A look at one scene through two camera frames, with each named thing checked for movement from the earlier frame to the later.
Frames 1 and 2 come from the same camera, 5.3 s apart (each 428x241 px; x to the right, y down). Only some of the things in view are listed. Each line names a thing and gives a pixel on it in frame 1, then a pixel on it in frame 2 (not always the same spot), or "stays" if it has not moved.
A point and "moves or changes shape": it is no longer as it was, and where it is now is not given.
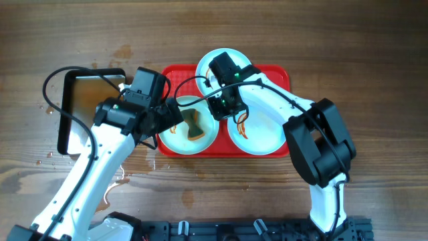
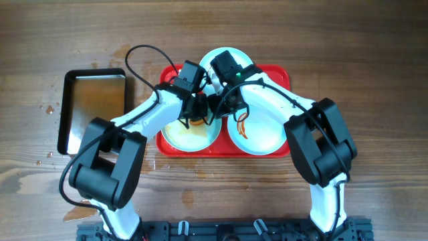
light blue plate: x=261 y=133 stays
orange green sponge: x=190 y=116 moves or changes shape
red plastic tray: x=185 y=82 stays
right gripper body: x=222 y=107 stays
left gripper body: x=164 y=117 → x=200 y=106
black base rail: x=348 y=229 stays
